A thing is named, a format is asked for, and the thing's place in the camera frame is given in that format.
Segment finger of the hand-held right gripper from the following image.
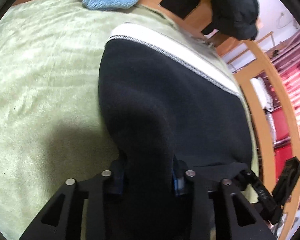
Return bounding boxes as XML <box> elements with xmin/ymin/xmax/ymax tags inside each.
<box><xmin>236</xmin><ymin>166</ymin><xmax>283</xmax><ymax>225</ymax></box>
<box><xmin>272</xmin><ymin>156</ymin><xmax>300</xmax><ymax>203</ymax></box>

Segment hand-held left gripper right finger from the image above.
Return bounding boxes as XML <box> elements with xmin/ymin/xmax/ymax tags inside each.
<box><xmin>171</xmin><ymin>155</ymin><xmax>278</xmax><ymax>240</ymax></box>

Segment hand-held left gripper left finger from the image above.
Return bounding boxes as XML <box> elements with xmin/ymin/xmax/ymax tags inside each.
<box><xmin>19</xmin><ymin>160</ymin><xmax>127</xmax><ymax>240</ymax></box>

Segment black pants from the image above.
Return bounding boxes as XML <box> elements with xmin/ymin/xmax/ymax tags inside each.
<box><xmin>98</xmin><ymin>22</ymin><xmax>259</xmax><ymax>240</ymax></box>

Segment red chair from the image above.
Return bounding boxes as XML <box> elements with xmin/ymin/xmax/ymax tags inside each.
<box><xmin>265</xmin><ymin>106</ymin><xmax>295</xmax><ymax>167</ymax></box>

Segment pink curtain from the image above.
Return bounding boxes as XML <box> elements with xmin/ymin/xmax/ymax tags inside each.
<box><xmin>271</xmin><ymin>27</ymin><xmax>300</xmax><ymax>213</ymax></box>

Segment white cloth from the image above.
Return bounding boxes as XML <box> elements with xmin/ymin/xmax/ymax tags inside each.
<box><xmin>250</xmin><ymin>77</ymin><xmax>274</xmax><ymax>112</ymax></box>

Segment wooden rack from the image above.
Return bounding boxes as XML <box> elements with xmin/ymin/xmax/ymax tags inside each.
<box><xmin>227</xmin><ymin>31</ymin><xmax>275</xmax><ymax>72</ymax></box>

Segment black jacket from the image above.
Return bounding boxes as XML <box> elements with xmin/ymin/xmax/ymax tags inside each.
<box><xmin>207</xmin><ymin>0</ymin><xmax>260</xmax><ymax>41</ymax></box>

